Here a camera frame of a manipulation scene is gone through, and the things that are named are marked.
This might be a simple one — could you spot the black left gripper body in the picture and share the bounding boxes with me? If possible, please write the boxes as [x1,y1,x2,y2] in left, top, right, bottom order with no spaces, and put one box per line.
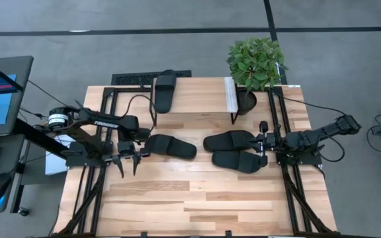
[110,140,142,160]

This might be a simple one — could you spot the black metal rig frame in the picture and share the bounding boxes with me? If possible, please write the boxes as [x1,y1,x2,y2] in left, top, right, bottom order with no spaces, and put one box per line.
[55,85,341,238]

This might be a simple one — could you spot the dark grey desk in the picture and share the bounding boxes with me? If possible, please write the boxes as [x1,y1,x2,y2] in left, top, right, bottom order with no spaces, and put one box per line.
[0,132,26,216]

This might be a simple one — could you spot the black support beam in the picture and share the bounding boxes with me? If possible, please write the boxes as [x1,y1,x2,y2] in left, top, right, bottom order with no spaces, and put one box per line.
[11,118,75,159]

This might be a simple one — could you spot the black keyboard behind table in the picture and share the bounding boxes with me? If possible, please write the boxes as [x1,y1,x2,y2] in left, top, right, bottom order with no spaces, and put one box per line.
[110,69,192,86]

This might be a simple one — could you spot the black plant pot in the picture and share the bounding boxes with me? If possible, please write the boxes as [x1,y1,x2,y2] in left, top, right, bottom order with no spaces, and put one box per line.
[236,88,258,116]

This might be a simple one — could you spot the wooden shelf black legs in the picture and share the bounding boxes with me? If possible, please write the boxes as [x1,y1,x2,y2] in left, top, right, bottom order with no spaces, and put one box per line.
[149,76,240,126]

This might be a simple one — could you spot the computer monitor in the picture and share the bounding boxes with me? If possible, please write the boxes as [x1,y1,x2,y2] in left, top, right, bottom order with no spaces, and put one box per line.
[0,55,34,138]

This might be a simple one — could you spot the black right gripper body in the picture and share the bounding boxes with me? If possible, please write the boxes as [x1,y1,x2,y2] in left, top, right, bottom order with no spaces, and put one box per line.
[259,132,279,155]

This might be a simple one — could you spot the white box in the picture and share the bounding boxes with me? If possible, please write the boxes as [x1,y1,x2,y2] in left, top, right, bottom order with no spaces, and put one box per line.
[44,134,71,176]

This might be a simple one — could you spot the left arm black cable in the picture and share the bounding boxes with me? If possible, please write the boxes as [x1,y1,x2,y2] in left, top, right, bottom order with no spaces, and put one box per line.
[123,94,158,133]

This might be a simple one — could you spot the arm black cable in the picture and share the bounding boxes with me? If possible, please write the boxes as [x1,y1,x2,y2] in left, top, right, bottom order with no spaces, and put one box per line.
[123,94,158,133]
[319,134,346,163]

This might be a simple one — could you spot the black slide sandal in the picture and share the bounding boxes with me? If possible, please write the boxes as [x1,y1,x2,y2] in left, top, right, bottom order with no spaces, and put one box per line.
[153,69,177,114]
[202,130,259,153]
[144,134,198,161]
[211,150,268,175]

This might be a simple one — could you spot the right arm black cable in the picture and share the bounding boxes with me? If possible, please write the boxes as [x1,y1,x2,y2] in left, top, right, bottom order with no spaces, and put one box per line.
[319,134,346,163]

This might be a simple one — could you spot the green leafy plant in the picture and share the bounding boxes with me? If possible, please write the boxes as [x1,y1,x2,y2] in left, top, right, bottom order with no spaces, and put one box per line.
[226,36,290,92]

